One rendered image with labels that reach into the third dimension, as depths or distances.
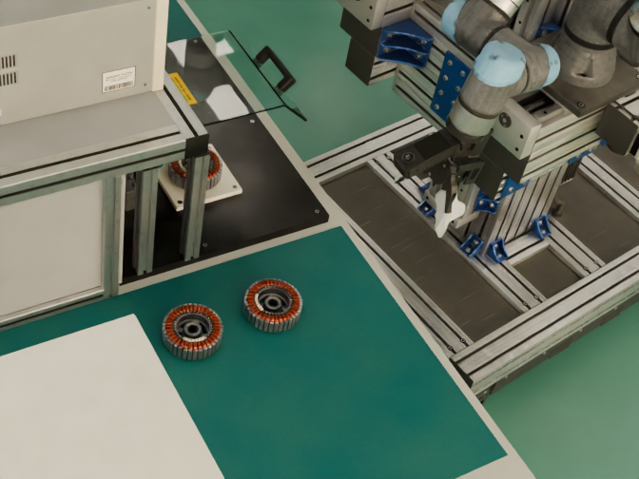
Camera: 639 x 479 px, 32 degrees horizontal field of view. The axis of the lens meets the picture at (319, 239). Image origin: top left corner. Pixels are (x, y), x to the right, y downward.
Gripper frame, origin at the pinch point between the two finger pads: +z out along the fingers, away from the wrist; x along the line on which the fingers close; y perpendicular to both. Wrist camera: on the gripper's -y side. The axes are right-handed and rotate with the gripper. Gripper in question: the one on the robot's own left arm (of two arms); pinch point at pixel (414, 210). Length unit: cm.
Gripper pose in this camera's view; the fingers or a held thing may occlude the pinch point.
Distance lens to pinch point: 201.4
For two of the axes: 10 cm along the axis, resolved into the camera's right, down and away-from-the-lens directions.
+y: 8.0, -1.5, 5.8
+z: -3.3, 7.0, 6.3
